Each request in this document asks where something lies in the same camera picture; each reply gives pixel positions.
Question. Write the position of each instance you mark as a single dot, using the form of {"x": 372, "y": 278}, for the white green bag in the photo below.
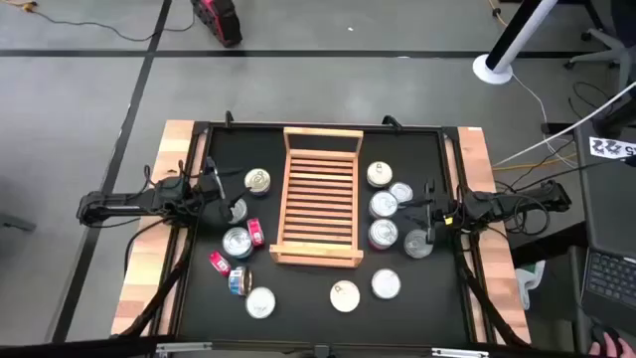
{"x": 527, "y": 283}

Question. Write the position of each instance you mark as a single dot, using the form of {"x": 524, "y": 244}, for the silver metal bracket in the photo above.
{"x": 459, "y": 353}
{"x": 184, "y": 346}

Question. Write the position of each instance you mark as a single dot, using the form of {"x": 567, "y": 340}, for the black laptop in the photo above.
{"x": 611, "y": 278}

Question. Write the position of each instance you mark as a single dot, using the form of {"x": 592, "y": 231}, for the grey office chair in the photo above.
{"x": 613, "y": 50}

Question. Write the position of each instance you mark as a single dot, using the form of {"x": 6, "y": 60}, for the red black floor device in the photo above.
{"x": 218, "y": 22}

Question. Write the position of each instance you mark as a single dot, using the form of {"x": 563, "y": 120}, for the pale gold lid can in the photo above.
{"x": 379, "y": 174}

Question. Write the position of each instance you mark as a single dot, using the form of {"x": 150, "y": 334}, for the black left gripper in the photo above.
{"x": 211, "y": 204}

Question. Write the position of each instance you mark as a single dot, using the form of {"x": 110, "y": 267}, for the person's hand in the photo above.
{"x": 621, "y": 348}

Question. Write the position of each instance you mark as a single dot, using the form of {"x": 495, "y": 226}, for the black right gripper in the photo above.
{"x": 431, "y": 214}

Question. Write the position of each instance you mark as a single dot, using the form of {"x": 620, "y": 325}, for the black table clamp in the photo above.
{"x": 392, "y": 122}
{"x": 228, "y": 119}

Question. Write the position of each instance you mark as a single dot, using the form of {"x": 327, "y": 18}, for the silver lid tuna can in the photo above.
{"x": 403, "y": 190}
{"x": 416, "y": 244}
{"x": 383, "y": 233}
{"x": 385, "y": 284}
{"x": 241, "y": 213}
{"x": 383, "y": 204}

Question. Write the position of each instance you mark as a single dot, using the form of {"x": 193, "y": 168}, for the wooden slatted shelf rack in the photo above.
{"x": 318, "y": 261}

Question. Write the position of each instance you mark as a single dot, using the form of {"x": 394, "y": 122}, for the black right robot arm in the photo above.
{"x": 502, "y": 204}

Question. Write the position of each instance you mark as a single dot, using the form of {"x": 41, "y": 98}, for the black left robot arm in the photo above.
{"x": 119, "y": 201}

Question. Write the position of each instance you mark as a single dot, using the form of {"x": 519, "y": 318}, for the white printed marker sheet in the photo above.
{"x": 608, "y": 148}

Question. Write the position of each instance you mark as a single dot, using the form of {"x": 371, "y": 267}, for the grey metal foot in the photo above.
{"x": 17, "y": 222}

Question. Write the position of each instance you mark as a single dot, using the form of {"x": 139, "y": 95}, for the gold lid tuna can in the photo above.
{"x": 257, "y": 180}

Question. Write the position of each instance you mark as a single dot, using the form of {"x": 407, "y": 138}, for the white lid tuna can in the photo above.
{"x": 260, "y": 302}
{"x": 345, "y": 296}

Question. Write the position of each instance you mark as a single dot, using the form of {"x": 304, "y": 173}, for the teal blue tuna can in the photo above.
{"x": 237, "y": 242}
{"x": 240, "y": 281}

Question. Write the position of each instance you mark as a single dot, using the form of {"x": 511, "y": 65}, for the white tower fan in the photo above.
{"x": 492, "y": 72}

